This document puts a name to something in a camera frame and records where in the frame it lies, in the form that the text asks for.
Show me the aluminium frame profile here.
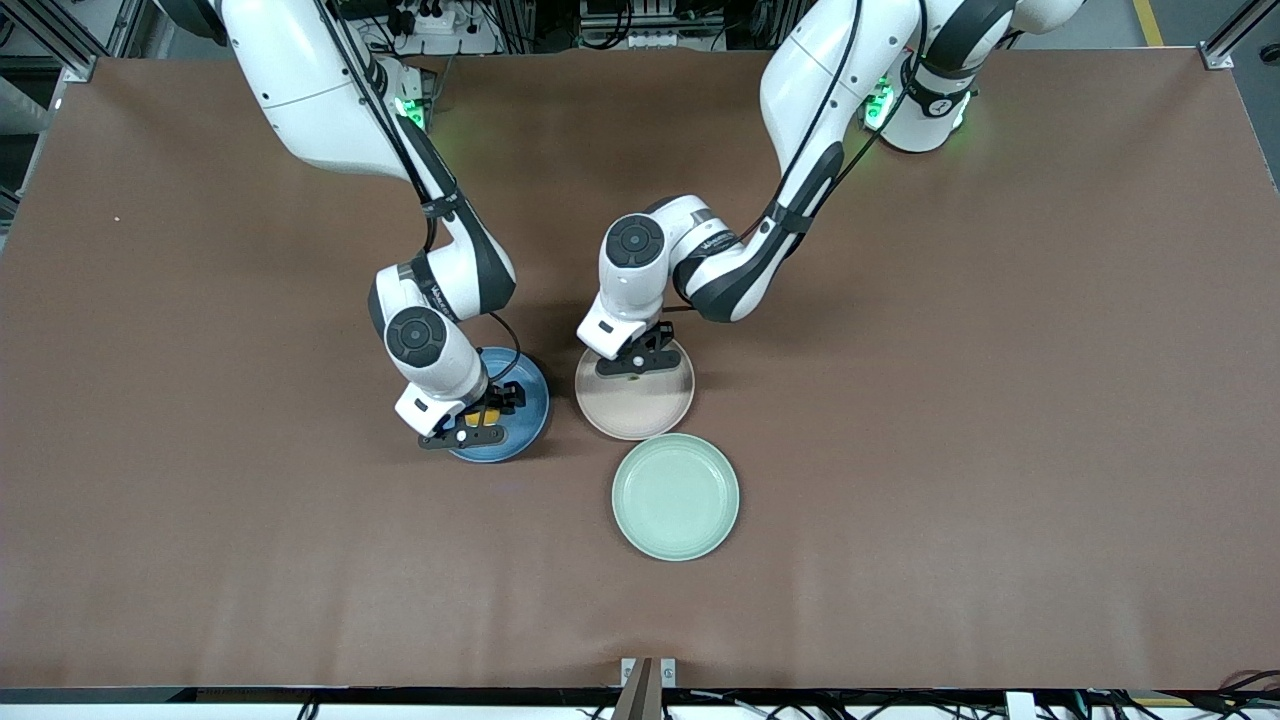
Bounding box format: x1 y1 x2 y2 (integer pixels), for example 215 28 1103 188
0 0 141 83
1203 0 1280 71

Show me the beige round plate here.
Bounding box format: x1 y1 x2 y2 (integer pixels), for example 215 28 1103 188
574 338 696 442

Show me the blue round plate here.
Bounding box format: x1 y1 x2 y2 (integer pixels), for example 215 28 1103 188
440 346 551 464

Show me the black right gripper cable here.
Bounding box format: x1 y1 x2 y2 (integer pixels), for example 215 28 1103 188
315 0 524 387

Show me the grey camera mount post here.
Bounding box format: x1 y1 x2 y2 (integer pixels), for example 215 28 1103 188
612 657 663 720

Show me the white metal bracket plate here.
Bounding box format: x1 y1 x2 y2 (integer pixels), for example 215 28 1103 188
620 657 678 689

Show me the white power strip with plugs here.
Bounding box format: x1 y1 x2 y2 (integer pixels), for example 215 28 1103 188
385 0 501 57

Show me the black table edge rail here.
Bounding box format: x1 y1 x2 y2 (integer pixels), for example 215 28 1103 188
0 686 1280 707

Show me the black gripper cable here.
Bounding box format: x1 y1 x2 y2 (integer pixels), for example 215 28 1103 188
315 0 524 387
785 0 916 216

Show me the brown table cover mat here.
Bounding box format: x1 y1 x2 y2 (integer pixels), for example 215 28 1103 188
0 48 1280 691

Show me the pale green round plate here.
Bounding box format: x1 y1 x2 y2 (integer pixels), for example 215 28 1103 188
611 432 741 563

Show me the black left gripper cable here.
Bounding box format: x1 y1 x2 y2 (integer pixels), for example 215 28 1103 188
785 0 916 216

